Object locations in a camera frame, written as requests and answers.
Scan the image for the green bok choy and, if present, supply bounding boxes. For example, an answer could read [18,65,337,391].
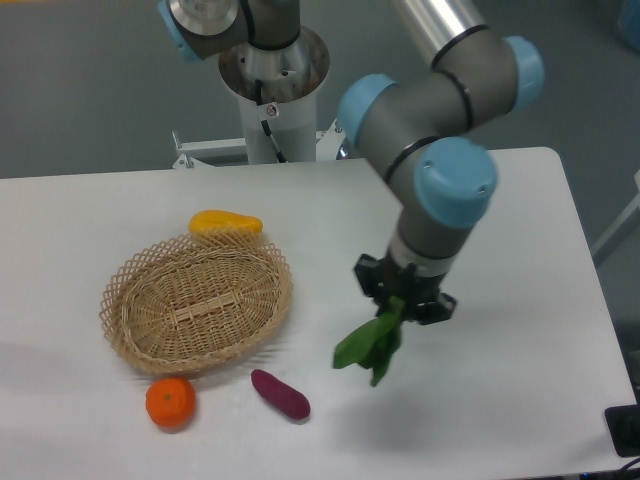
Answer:
[332,296,405,387]

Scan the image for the woven wicker basket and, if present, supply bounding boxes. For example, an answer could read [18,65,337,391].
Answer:
[99,228,293,375]

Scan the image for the blue object top right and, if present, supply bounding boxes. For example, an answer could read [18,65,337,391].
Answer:
[618,0,640,52]

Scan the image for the black device at edge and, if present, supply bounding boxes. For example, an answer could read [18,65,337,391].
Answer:
[604,404,639,458]

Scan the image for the orange tangerine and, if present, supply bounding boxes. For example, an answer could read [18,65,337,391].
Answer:
[145,377,196,430]

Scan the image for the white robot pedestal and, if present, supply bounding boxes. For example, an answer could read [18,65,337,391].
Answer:
[218,27,330,165]

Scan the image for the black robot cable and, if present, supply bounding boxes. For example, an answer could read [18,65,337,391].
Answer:
[254,78,289,164]

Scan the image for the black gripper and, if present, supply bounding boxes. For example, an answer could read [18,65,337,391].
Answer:
[353,252,457,325]

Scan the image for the white metal base frame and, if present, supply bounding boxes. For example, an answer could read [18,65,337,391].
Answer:
[171,120,351,169]

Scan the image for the purple sweet potato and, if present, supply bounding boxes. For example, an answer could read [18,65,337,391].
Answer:
[250,369,311,421]

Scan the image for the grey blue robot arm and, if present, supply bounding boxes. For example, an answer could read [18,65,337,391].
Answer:
[158,1,544,325]

